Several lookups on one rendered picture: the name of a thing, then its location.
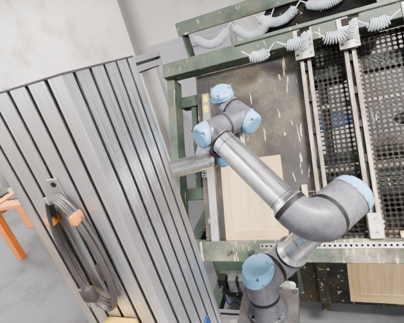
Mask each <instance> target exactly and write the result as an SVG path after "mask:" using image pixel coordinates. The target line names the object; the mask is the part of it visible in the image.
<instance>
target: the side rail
mask: <svg viewBox="0 0 404 323"><path fill-rule="evenodd" d="M167 96H168V109H169V134H170V147H171V161H172V160H177V159H180V158H185V139H184V127H183V109H182V108H181V98H182V94H181V84H180V83H179V82H177V81H176V80H175V79H172V80H169V81H167ZM175 180H176V184H177V186H178V190H179V192H180V195H181V199H182V201H183V205H184V207H185V211H186V213H187V216H188V218H189V205H188V201H187V191H186V189H187V175H185V176H181V177H178V178H175Z"/></svg>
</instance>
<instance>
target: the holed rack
mask: <svg viewBox="0 0 404 323"><path fill-rule="evenodd" d="M275 245H276V244H260V248H261V249H271V248H272V247H274V246H275ZM372 248H404V242H330V243H322V244H321V245H320V246H318V247H317V248H316V249H372Z"/></svg>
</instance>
